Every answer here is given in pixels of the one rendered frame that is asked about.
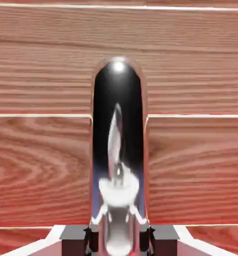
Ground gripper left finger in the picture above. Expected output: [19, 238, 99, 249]
[0, 224, 100, 256]

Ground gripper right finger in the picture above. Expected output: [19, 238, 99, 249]
[139, 224, 238, 256]

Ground curved shiny metal handle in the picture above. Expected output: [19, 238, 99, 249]
[89, 56, 150, 256]

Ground red wood cabinet door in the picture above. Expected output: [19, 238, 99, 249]
[0, 225, 238, 256]
[0, 115, 238, 227]
[0, 5, 238, 116]

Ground red wood cabinet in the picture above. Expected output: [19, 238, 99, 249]
[0, 0, 238, 256]

